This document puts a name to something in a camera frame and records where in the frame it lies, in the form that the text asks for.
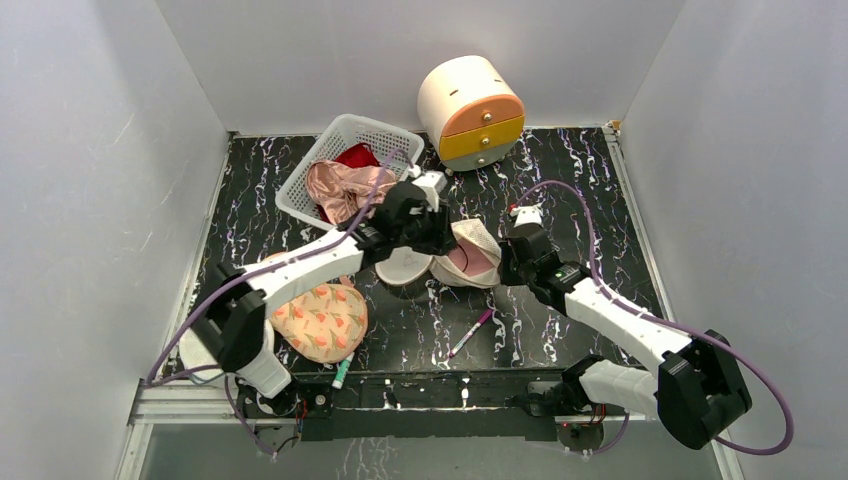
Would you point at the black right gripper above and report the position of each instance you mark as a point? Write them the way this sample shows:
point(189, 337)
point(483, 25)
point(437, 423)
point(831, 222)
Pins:
point(511, 254)

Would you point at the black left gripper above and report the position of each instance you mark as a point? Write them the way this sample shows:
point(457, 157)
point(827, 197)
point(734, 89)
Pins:
point(441, 241)

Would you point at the white mesh laundry bag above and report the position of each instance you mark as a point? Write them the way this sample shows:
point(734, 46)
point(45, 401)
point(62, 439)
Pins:
point(405, 265)

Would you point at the pink black sports bra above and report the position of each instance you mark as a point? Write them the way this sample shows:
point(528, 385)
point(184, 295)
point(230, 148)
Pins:
point(470, 259)

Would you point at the pink satin bra from bag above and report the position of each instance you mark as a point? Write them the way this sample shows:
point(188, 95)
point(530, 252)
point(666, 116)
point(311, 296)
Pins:
point(363, 181)

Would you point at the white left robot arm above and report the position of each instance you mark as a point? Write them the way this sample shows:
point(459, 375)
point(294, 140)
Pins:
point(232, 321)

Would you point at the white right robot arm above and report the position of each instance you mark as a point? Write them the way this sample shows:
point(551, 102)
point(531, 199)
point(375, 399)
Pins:
point(693, 387)

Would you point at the red bra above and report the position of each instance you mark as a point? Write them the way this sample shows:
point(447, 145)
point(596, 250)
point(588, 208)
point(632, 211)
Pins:
point(357, 156)

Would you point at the peach floral bra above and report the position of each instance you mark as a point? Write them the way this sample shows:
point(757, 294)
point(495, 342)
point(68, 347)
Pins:
point(325, 324)

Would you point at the white mesh bag lid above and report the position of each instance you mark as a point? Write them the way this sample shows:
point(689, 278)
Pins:
point(194, 354)

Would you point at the pink pen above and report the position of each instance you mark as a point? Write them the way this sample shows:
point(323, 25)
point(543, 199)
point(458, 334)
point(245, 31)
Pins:
point(470, 333)

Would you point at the white plastic basket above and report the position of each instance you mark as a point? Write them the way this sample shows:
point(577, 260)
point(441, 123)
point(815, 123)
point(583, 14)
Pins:
point(395, 148)

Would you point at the round white drawer cabinet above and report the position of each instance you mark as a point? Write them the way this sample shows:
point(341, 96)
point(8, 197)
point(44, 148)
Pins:
point(470, 114)

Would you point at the teal white marker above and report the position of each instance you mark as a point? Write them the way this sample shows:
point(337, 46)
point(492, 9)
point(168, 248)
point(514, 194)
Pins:
point(342, 371)

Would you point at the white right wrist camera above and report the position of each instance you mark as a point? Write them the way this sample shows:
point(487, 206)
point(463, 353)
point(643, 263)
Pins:
point(526, 215)

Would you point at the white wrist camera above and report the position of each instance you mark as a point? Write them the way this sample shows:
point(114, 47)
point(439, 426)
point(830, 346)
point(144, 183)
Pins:
point(431, 182)
point(526, 215)

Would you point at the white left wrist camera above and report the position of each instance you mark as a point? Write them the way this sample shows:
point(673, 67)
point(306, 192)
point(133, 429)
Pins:
point(431, 182)

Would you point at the black table front rail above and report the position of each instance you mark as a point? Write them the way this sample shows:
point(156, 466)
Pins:
point(442, 404)

